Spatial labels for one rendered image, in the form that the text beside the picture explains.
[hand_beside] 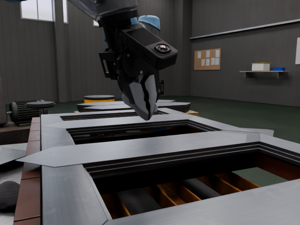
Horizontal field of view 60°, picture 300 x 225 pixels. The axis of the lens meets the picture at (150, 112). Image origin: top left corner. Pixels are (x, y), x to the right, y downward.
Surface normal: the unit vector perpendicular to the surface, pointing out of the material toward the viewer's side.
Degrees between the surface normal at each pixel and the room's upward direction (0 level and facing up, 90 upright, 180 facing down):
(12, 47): 90
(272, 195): 0
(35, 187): 0
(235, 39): 90
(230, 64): 90
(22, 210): 0
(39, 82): 90
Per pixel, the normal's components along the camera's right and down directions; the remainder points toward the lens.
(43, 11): 0.55, 0.12
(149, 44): 0.13, -0.71
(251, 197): 0.00, -0.99
